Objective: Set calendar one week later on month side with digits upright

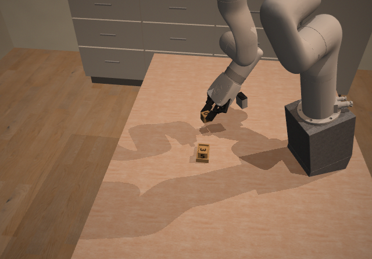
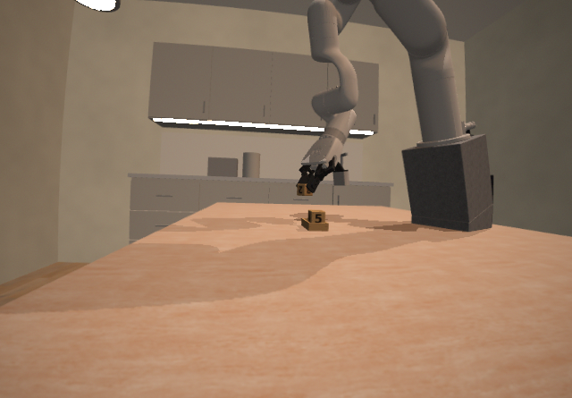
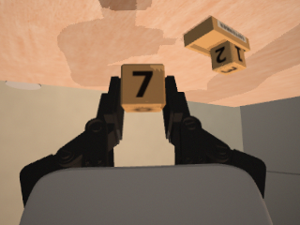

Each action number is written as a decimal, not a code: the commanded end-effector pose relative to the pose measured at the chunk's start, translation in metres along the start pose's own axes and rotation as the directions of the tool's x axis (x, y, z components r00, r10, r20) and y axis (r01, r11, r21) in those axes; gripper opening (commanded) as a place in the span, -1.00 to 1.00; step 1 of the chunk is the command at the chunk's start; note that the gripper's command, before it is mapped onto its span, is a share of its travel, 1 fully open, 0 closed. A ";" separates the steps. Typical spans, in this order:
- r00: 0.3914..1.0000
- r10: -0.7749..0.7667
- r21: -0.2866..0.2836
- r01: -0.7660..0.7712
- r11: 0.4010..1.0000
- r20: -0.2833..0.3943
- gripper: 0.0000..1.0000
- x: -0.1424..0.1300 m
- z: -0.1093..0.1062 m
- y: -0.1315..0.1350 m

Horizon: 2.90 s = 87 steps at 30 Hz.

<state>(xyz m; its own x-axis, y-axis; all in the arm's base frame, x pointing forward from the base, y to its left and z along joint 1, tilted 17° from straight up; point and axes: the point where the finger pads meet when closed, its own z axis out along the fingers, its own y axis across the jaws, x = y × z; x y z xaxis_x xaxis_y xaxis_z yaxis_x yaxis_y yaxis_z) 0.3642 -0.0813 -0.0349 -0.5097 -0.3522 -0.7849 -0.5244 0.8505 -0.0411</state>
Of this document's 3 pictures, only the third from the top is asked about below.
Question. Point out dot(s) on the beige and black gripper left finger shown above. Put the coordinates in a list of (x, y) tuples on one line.
[(92, 148)]

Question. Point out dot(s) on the wooden number cube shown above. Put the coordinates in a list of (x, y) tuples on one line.
[(143, 88), (227, 58)]

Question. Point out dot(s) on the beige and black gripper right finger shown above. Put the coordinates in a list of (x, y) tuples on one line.
[(194, 145)]

